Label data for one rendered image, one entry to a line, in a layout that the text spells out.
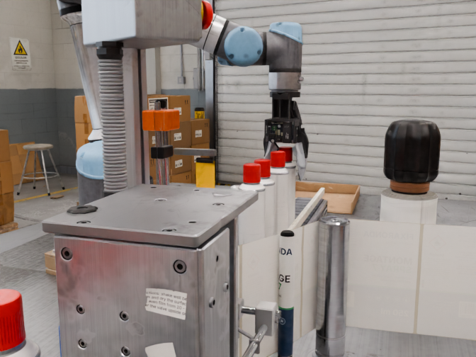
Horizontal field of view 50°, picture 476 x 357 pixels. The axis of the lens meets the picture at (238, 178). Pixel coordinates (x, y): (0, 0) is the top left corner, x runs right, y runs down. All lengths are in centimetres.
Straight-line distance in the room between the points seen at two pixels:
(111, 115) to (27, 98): 674
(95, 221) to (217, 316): 10
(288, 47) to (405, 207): 51
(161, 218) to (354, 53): 491
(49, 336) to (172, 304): 61
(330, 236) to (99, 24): 41
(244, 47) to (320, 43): 432
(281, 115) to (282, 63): 12
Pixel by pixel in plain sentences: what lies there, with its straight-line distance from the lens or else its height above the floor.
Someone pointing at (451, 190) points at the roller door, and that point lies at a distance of 510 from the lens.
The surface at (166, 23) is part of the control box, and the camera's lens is 66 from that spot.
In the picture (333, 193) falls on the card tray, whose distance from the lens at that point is 194.
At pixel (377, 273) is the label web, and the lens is 68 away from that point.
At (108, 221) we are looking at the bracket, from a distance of 34.
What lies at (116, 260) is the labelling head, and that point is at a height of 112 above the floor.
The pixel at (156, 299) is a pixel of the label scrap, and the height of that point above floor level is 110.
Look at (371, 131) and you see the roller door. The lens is 515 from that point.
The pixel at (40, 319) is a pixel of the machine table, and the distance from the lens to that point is 98.
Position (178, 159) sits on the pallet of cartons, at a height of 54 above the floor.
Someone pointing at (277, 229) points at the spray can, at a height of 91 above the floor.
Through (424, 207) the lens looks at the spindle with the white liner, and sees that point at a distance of 82.
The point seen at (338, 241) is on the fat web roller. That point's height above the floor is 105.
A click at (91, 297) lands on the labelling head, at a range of 35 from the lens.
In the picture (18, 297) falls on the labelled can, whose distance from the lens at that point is 40.
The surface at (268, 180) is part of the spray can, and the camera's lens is 101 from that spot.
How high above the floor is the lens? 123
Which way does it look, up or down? 10 degrees down
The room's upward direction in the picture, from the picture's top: straight up
